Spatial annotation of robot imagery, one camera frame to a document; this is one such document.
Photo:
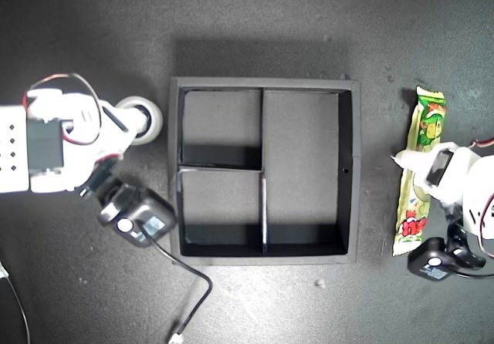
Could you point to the black tray with wells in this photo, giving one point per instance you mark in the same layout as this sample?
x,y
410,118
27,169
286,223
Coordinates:
x,y
301,166

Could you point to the green printed snack bar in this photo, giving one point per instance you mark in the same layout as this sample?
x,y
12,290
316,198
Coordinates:
x,y
418,205

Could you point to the large white tape roll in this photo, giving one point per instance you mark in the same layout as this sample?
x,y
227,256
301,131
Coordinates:
x,y
154,124

